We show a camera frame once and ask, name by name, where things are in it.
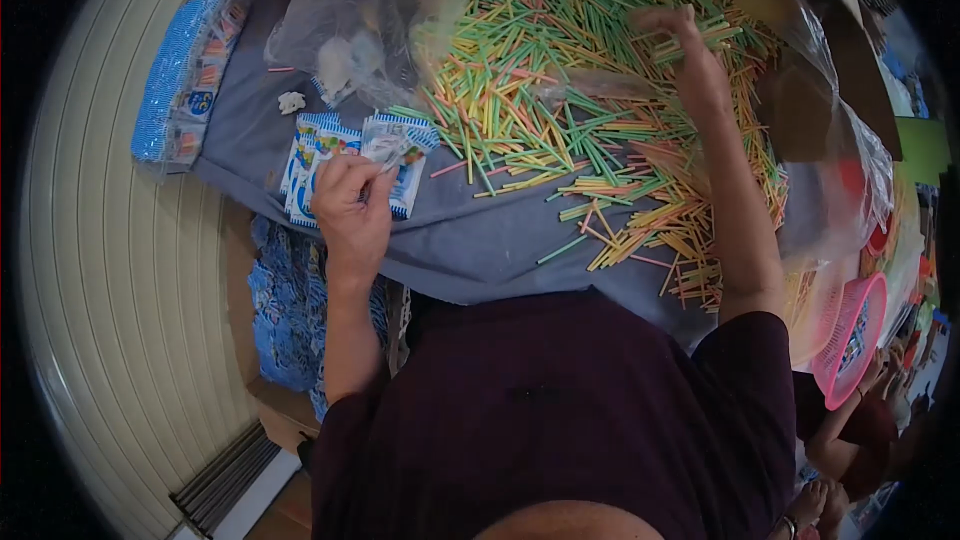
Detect person's right hand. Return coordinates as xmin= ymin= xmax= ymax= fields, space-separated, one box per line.
xmin=628 ymin=4 xmax=712 ymax=66

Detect person's left hand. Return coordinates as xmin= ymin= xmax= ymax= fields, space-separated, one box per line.
xmin=310 ymin=155 xmax=400 ymax=280

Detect person's left fingers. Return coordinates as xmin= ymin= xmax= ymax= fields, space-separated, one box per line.
xmin=313 ymin=155 xmax=400 ymax=200

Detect person's right fingers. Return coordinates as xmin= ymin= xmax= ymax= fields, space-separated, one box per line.
xmin=628 ymin=4 xmax=697 ymax=37

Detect clear blue-edged packet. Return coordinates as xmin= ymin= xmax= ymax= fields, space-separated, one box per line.
xmin=360 ymin=118 xmax=423 ymax=175

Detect small bundle of colourful sticks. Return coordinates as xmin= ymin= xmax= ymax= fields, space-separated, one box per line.
xmin=651 ymin=13 xmax=745 ymax=66

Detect stack of blue white packets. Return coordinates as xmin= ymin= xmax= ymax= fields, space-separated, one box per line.
xmin=280 ymin=111 xmax=441 ymax=231

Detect pile of colourful sticks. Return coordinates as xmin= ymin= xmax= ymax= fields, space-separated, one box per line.
xmin=388 ymin=0 xmax=790 ymax=312

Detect grey cloth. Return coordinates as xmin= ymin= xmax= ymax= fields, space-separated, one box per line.
xmin=191 ymin=0 xmax=864 ymax=350

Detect heap of blue packets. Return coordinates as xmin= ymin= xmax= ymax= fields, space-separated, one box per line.
xmin=247 ymin=213 xmax=393 ymax=423

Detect cardboard box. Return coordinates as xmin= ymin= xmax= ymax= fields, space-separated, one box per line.
xmin=223 ymin=201 xmax=412 ymax=459

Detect brown cardboard sheet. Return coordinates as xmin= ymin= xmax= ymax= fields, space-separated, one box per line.
xmin=753 ymin=0 xmax=906 ymax=163

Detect wrapped block of blue packets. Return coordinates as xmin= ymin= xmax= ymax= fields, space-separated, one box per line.
xmin=130 ymin=0 xmax=250 ymax=175

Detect beige roller shutter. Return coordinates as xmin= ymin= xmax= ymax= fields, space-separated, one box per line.
xmin=18 ymin=0 xmax=262 ymax=540

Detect large clear plastic bag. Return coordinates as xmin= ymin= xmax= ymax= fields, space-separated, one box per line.
xmin=776 ymin=0 xmax=899 ymax=365

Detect person's body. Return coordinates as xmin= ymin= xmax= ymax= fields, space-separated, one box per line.
xmin=311 ymin=288 xmax=800 ymax=540

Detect pink plastic basket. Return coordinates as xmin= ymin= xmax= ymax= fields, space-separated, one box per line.
xmin=811 ymin=272 xmax=889 ymax=412

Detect metal floor rail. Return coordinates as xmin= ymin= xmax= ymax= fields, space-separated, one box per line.
xmin=169 ymin=420 xmax=303 ymax=540

